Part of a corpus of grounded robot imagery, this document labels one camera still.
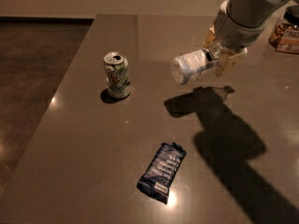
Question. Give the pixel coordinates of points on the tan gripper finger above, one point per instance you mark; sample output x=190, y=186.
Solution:
x=211, y=39
x=228, y=60

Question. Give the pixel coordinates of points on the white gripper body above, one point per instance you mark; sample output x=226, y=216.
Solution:
x=234, y=34

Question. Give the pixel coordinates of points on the clear plastic water bottle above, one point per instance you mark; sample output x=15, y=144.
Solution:
x=190, y=67

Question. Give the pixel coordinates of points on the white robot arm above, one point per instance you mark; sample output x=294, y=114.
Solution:
x=273, y=5

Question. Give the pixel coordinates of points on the nut jar with black lid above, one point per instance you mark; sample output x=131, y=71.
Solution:
x=285, y=35

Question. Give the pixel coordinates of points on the green white soda can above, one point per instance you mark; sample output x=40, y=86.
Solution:
x=117, y=74

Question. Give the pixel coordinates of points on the dark blue snack wrapper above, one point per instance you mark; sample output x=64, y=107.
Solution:
x=158, y=178

